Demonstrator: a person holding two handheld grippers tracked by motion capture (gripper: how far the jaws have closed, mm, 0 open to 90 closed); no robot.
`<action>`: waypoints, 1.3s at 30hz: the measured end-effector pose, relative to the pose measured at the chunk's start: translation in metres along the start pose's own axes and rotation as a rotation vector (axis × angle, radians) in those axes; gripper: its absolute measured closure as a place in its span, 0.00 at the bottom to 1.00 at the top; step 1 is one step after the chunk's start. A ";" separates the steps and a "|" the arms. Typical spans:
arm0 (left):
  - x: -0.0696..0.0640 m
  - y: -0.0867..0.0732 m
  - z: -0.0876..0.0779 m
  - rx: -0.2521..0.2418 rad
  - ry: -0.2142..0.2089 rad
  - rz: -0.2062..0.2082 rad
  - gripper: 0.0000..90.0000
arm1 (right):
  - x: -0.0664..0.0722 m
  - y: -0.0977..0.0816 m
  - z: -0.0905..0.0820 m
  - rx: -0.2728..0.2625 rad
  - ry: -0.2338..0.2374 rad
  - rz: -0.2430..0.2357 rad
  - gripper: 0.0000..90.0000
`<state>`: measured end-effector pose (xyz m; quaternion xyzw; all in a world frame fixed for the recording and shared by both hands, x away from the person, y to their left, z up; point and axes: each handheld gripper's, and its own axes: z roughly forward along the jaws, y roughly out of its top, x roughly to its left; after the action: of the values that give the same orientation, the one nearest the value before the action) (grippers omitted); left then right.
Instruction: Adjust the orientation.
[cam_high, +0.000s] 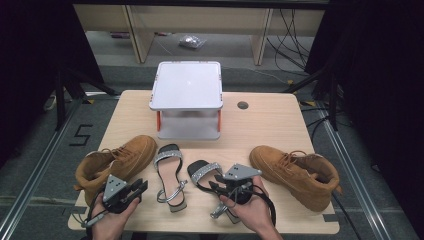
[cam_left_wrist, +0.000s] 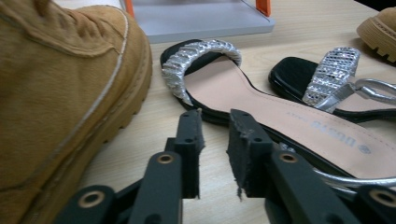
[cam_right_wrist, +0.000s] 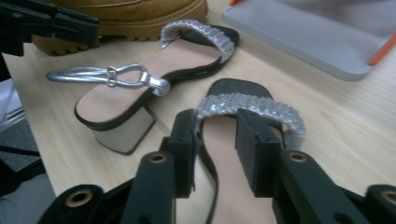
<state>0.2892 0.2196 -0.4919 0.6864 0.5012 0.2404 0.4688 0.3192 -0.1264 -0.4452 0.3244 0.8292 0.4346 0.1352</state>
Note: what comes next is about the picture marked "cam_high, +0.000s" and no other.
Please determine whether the clear plastic bag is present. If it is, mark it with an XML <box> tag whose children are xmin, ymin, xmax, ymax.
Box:
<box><xmin>178</xmin><ymin>34</ymin><xmax>207</xmax><ymax>50</ymax></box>

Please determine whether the tan suede boot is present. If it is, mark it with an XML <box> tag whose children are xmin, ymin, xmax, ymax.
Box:
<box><xmin>73</xmin><ymin>134</ymin><xmax>158</xmax><ymax>206</ymax></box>
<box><xmin>249</xmin><ymin>145</ymin><xmax>343</xmax><ymax>213</ymax></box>

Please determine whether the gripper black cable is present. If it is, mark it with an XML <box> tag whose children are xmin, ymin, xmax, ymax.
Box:
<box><xmin>81</xmin><ymin>184</ymin><xmax>109</xmax><ymax>231</ymax></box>
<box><xmin>233</xmin><ymin>184</ymin><xmax>277</xmax><ymax>228</ymax></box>

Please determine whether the white floor cable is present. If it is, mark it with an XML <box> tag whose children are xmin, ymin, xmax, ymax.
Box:
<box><xmin>43</xmin><ymin>94</ymin><xmax>58</xmax><ymax>112</ymax></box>

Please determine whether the aluminium floor rail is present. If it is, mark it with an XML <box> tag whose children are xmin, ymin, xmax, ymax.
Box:
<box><xmin>314</xmin><ymin>99</ymin><xmax>393</xmax><ymax>240</ymax></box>
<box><xmin>0</xmin><ymin>98</ymin><xmax>84</xmax><ymax>240</ymax></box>

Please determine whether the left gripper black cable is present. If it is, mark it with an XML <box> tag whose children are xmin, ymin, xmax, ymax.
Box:
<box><xmin>81</xmin><ymin>184</ymin><xmax>109</xmax><ymax>231</ymax></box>

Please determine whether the black silver-strap sandal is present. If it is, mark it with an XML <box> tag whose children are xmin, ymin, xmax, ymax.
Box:
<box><xmin>187</xmin><ymin>159</ymin><xmax>242</xmax><ymax>224</ymax></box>
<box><xmin>153</xmin><ymin>143</ymin><xmax>188</xmax><ymax>214</ymax></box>

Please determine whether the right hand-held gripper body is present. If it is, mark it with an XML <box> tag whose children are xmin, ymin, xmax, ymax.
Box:
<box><xmin>221</xmin><ymin>163</ymin><xmax>263</xmax><ymax>205</ymax></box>

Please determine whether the bundle of black cables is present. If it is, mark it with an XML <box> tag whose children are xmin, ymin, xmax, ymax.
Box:
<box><xmin>266</xmin><ymin>9</ymin><xmax>313</xmax><ymax>71</ymax></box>

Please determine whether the beige wooden desk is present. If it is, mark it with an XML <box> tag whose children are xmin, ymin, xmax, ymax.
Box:
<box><xmin>73</xmin><ymin>3</ymin><xmax>326</xmax><ymax>66</ymax></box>

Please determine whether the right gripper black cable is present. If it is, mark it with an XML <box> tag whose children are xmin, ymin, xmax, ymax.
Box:
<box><xmin>233</xmin><ymin>184</ymin><xmax>277</xmax><ymax>228</ymax></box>

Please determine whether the black floor cable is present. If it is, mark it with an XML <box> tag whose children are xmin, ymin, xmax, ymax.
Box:
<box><xmin>332</xmin><ymin>192</ymin><xmax>362</xmax><ymax>240</ymax></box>

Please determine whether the white two-tier shoe rack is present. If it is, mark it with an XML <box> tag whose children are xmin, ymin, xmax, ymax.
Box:
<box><xmin>148</xmin><ymin>60</ymin><xmax>224</xmax><ymax>141</ymax></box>

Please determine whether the black metal stand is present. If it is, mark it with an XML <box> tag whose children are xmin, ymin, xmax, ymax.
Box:
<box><xmin>54</xmin><ymin>64</ymin><xmax>121</xmax><ymax>131</ymax></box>
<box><xmin>283</xmin><ymin>66</ymin><xmax>339</xmax><ymax>132</ymax></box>

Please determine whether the black curtain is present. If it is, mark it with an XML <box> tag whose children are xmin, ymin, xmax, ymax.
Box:
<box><xmin>304</xmin><ymin>0</ymin><xmax>424</xmax><ymax>231</ymax></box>
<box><xmin>0</xmin><ymin>0</ymin><xmax>105</xmax><ymax>168</ymax></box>

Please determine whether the person's right hand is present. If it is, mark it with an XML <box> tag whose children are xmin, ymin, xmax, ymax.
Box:
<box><xmin>219</xmin><ymin>175</ymin><xmax>284</xmax><ymax>240</ymax></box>

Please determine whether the person's left hand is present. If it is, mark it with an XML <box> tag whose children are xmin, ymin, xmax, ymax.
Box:
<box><xmin>91</xmin><ymin>196</ymin><xmax>141</xmax><ymax>240</ymax></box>

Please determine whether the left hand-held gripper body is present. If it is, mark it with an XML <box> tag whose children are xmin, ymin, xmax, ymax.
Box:
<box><xmin>102</xmin><ymin>174</ymin><xmax>140</xmax><ymax>214</ymax></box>

